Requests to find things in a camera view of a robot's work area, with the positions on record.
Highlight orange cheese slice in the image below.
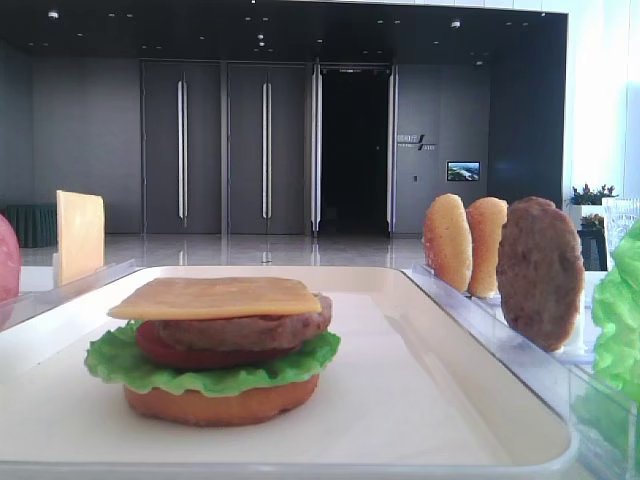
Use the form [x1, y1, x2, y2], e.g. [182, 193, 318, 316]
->
[56, 190, 105, 285]
[108, 277, 322, 321]

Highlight brown meat patty on stack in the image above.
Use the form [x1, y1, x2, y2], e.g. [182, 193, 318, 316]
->
[150, 294, 333, 351]

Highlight red tomato slice on stack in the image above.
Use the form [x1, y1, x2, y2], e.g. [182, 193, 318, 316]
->
[136, 322, 301, 370]

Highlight brown standing meat patty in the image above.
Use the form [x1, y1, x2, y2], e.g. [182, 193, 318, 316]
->
[496, 196, 585, 352]

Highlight green lettuce leaf on stack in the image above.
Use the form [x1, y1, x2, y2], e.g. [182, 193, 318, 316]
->
[84, 321, 341, 398]

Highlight red tomato slice standing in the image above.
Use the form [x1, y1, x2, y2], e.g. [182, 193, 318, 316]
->
[0, 215, 21, 302]

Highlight green standing lettuce leaf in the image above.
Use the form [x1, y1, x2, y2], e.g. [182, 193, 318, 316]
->
[574, 224, 639, 452]

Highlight left standing bun half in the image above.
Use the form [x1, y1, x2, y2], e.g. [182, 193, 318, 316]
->
[423, 193, 472, 292]

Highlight standing bun half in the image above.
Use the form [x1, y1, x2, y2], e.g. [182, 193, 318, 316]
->
[466, 197, 508, 298]
[423, 193, 472, 292]

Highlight right standing bun half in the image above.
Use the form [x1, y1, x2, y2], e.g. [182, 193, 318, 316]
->
[466, 197, 508, 298]

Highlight cream rectangular tray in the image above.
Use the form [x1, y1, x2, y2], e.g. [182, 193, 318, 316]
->
[1, 266, 579, 479]

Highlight bottom bun slice on tray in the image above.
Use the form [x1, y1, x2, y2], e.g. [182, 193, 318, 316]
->
[124, 374, 319, 427]

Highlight potted red flowers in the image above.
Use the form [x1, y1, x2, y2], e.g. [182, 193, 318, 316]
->
[567, 184, 617, 230]

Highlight green draped table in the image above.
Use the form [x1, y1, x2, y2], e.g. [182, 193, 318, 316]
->
[1, 203, 57, 248]

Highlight clear drinking glass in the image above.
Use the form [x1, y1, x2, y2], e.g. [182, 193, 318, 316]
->
[602, 197, 639, 270]

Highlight wall display screen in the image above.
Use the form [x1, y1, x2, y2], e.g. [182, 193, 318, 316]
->
[446, 161, 481, 182]

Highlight clear left holder rail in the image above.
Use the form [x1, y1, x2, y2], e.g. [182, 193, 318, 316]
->
[1, 260, 137, 331]

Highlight clear holder rail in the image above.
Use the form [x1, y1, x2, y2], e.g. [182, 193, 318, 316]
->
[405, 264, 639, 479]
[1, 260, 137, 331]

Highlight clear right holder rail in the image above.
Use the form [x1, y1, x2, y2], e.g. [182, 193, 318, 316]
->
[405, 264, 639, 479]

